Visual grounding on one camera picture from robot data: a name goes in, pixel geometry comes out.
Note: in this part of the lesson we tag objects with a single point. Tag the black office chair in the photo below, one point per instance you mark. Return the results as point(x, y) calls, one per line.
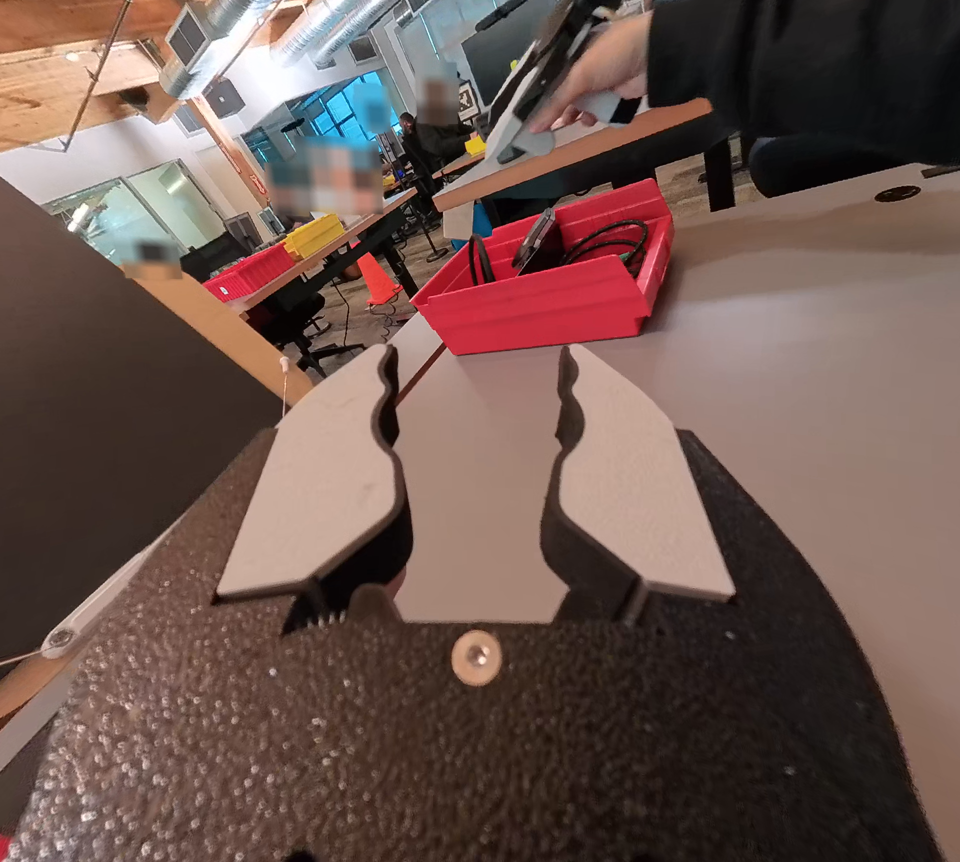
point(300, 322)

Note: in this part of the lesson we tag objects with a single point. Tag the person's right forearm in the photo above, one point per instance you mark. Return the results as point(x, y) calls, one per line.
point(810, 37)

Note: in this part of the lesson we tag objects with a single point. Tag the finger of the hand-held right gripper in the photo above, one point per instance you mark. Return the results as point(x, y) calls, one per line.
point(517, 89)
point(525, 146)

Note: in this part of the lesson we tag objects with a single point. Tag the black ceiling speaker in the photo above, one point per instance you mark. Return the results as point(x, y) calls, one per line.
point(223, 98)

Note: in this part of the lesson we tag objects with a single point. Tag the grey desk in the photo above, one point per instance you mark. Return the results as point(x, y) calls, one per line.
point(787, 352)

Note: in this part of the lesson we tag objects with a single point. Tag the grey office table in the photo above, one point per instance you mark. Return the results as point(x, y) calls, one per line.
point(577, 142)
point(352, 236)

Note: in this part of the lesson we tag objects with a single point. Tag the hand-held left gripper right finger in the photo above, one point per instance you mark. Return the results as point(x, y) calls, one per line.
point(637, 494)

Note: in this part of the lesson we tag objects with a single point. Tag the yellow plastic bin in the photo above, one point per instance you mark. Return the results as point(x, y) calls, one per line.
point(315, 239)

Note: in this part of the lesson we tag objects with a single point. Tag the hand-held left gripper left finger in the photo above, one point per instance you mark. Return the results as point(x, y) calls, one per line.
point(322, 494)

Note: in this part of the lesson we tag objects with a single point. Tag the red plastic bin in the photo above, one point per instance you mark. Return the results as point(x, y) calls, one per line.
point(247, 273)
point(525, 314)

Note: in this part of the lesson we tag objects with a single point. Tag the person's right hand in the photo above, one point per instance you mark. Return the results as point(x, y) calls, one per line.
point(615, 63)

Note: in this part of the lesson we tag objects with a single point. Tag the orange traffic cone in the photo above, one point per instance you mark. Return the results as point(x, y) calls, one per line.
point(377, 284)

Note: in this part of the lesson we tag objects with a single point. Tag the large window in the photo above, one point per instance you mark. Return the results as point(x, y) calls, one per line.
point(337, 112)

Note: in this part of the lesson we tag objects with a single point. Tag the printed tag board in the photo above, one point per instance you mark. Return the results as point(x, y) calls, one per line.
point(466, 101)

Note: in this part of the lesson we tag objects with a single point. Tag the black desk grommet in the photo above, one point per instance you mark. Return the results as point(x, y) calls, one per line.
point(898, 194)

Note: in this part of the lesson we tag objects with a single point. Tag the dark blue office chair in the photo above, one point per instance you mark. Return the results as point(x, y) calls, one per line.
point(825, 164)

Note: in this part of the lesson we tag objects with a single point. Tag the white plastic clamp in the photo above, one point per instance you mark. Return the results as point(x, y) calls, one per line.
point(60, 641)

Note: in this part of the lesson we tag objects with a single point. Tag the black wall monitor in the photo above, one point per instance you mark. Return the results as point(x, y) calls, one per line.
point(502, 44)

